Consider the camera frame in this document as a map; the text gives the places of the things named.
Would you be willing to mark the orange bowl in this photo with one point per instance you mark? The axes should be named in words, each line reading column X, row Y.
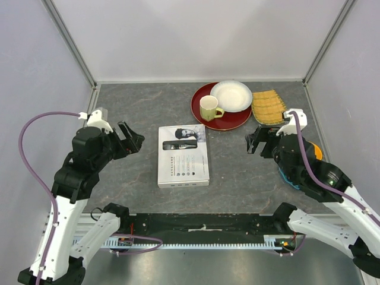
column 317, row 151

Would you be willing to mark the woven bamboo tray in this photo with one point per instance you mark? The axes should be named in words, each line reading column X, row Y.
column 268, row 107

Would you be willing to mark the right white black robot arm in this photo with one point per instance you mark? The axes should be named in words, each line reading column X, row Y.
column 324, row 182

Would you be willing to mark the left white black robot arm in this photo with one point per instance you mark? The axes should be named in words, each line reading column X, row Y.
column 59, row 260

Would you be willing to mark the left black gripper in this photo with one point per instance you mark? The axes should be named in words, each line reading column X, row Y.
column 133, row 142

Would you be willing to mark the white cable duct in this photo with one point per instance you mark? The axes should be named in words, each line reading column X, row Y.
column 118, row 243

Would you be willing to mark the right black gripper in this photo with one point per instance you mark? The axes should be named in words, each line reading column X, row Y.
column 261, row 134

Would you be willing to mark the blue dotted plate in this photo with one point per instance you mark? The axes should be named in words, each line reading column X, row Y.
column 287, row 180

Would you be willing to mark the red round plate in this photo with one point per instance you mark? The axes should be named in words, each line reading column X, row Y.
column 227, row 122

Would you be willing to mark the white paper plate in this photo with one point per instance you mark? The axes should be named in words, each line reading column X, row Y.
column 233, row 96

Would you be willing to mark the yellow-green mug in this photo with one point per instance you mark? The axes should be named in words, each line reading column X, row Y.
column 209, row 108

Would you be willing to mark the white clipper kit box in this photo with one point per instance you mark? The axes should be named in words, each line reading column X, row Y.
column 183, row 168

